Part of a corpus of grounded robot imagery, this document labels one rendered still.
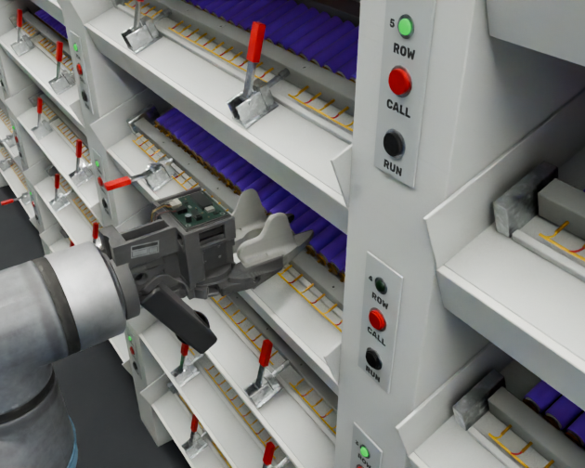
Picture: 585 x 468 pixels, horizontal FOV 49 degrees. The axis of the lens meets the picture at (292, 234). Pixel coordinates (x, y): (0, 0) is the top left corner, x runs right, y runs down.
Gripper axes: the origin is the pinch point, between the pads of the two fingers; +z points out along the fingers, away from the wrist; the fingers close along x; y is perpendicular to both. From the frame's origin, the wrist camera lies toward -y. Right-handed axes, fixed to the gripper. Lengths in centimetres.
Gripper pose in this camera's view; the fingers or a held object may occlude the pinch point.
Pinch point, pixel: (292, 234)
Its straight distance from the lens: 69.9
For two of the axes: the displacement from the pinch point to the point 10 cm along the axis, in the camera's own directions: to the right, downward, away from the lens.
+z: 8.3, -3.2, 4.6
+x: -5.6, -4.6, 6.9
